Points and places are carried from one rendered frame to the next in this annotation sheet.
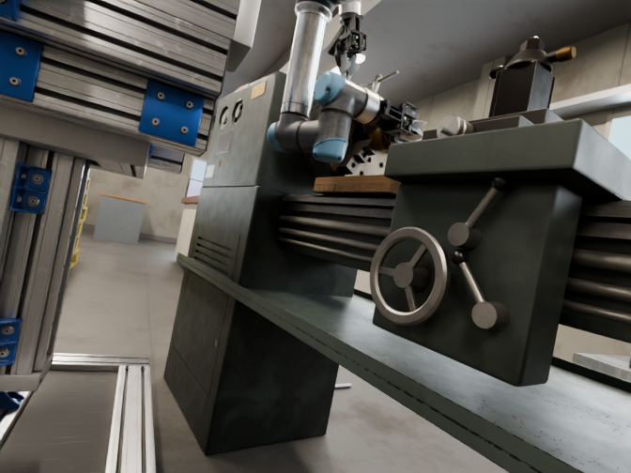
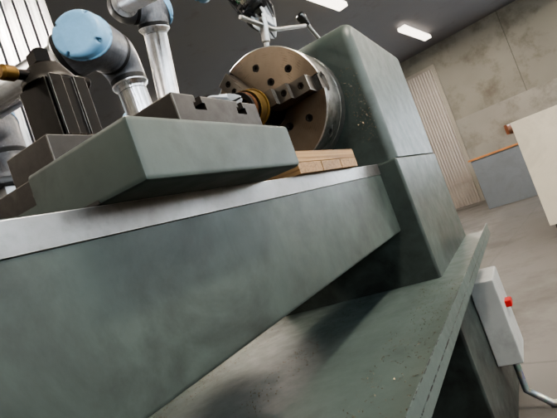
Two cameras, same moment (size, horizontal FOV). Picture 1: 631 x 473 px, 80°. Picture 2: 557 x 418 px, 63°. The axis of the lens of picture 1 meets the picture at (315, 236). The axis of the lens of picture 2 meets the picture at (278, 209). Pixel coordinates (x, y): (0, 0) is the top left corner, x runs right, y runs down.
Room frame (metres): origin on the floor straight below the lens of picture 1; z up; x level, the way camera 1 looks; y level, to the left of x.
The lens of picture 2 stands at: (0.63, -1.07, 0.79)
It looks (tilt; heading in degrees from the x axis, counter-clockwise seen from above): 3 degrees up; 63
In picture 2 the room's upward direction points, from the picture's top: 20 degrees counter-clockwise
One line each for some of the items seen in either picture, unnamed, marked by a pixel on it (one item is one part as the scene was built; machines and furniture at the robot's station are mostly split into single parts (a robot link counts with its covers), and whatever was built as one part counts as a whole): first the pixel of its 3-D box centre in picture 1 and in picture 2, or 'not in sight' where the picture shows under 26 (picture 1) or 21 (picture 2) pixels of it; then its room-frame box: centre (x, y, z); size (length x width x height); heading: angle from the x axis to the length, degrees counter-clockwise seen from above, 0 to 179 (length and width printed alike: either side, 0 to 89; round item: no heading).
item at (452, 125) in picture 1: (451, 129); not in sight; (0.60, -0.18, 0.95); 0.07 x 0.04 x 0.04; 124
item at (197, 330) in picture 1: (258, 301); (394, 302); (1.55, 0.18, 0.43); 0.60 x 0.48 x 0.86; 34
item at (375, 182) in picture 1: (396, 199); (256, 191); (1.03, -0.20, 0.89); 0.36 x 0.30 x 0.04; 124
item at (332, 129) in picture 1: (326, 137); not in sight; (0.88, 0.02, 0.97); 0.11 x 0.08 x 0.11; 54
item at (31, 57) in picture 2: (531, 47); (41, 59); (0.70, -0.33, 1.17); 0.04 x 0.04 x 0.04
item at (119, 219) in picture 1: (121, 218); (512, 171); (7.30, 3.78, 0.40); 1.54 x 0.77 x 0.80; 25
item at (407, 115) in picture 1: (390, 117); not in sight; (0.95, -0.13, 1.08); 0.12 x 0.09 x 0.08; 124
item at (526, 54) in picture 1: (529, 64); (47, 78); (0.70, -0.33, 1.14); 0.08 x 0.08 x 0.03
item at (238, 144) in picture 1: (287, 153); (330, 127); (1.55, 0.18, 1.06); 0.59 x 0.48 x 0.39; 34
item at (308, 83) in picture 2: not in sight; (294, 92); (1.22, -0.18, 1.08); 0.12 x 0.11 x 0.05; 124
